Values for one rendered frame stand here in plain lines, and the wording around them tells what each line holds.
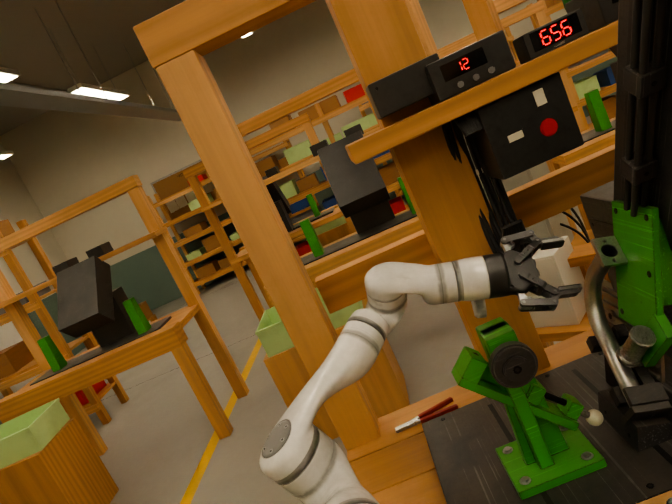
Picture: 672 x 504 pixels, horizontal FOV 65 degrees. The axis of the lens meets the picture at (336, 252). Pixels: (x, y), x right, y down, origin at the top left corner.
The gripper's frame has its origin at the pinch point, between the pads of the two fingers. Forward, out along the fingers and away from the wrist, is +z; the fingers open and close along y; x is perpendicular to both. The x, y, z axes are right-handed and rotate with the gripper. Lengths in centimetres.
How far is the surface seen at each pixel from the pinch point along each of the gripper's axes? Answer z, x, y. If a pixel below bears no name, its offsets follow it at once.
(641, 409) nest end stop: 6.1, 9.1, -22.8
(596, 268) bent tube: 5.4, 2.9, 0.1
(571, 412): -3.5, 12.7, -21.1
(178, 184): -424, 700, 693
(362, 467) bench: -42, 43, -20
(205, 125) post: -64, -7, 42
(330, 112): -72, 435, 531
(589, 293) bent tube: 5.3, 9.5, -1.4
